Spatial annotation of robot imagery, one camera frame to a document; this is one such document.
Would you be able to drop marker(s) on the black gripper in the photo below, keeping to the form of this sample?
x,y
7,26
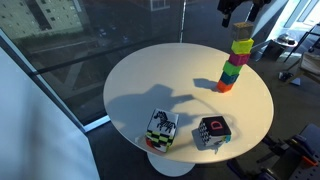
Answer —
x,y
240,3

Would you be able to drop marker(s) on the yellow block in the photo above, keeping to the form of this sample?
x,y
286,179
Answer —
x,y
242,46

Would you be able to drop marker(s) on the green block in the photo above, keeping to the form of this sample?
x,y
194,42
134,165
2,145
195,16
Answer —
x,y
232,68

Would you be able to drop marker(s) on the blue block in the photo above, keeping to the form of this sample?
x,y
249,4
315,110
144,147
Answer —
x,y
229,78

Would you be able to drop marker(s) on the orange block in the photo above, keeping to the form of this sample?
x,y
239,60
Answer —
x,y
224,87

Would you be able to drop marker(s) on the small round side table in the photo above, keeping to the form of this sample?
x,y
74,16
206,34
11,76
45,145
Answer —
x,y
283,41

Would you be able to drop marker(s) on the black soft cube letter D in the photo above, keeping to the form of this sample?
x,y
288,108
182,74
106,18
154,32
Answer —
x,y
215,128

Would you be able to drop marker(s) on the soft cube with zebra print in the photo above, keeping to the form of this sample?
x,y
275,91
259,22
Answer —
x,y
163,121

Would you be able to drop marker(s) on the blue clamp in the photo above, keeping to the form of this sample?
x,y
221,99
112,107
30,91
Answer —
x,y
305,143

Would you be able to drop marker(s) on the pale apartment building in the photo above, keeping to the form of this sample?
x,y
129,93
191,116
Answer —
x,y
40,16

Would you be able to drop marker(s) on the white table pedestal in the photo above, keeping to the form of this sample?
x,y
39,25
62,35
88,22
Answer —
x,y
170,167

